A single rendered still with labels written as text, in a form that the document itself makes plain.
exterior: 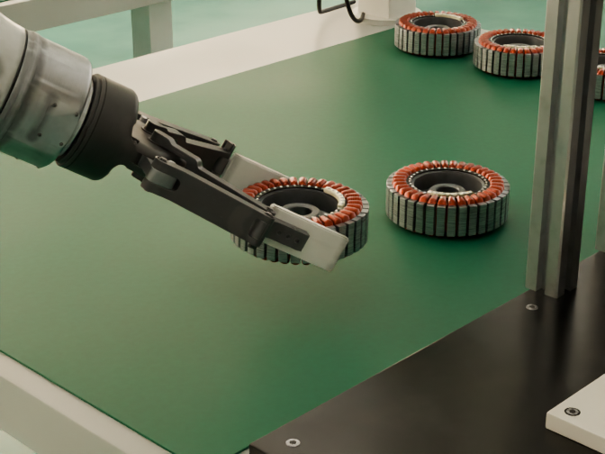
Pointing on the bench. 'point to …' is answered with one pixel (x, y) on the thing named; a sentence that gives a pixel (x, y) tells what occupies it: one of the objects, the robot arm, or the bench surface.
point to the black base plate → (471, 385)
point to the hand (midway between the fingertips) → (296, 216)
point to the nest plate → (582, 416)
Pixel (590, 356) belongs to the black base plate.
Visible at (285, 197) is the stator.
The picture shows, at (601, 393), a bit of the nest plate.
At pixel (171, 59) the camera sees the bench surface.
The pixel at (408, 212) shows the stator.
